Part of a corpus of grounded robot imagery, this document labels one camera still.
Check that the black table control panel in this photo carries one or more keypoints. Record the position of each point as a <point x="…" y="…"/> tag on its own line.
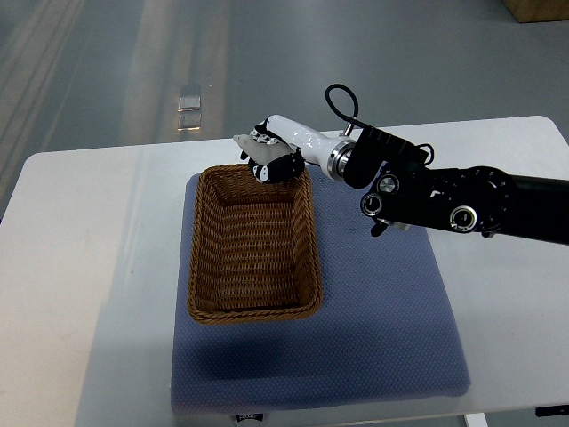
<point x="552" y="411"/>

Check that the wooden box corner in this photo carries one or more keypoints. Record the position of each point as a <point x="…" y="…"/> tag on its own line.
<point x="534" y="11"/>

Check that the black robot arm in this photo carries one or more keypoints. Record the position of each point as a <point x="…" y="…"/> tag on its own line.
<point x="400" y="188"/>

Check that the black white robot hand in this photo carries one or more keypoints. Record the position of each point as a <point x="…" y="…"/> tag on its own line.
<point x="309" y="147"/>

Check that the blue padded mat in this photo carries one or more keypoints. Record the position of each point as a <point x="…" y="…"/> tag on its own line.
<point x="385" y="329"/>

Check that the brown wicker basket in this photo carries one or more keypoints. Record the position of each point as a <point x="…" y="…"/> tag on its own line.
<point x="254" y="254"/>

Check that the white bear figurine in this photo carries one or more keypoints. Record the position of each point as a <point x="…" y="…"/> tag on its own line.
<point x="262" y="150"/>

